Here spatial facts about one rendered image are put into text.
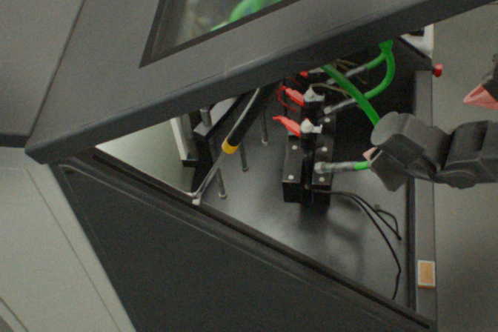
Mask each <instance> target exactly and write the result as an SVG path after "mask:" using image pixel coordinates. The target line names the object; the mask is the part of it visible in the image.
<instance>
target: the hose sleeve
mask: <svg viewBox="0 0 498 332"><path fill-rule="evenodd" d="M357 162H358V161H355V162H354V161H350V162H324V163H322V171H323V172H340V171H347V172H349V171H358V170H357V169H356V168H355V164H356V163H357Z"/></svg>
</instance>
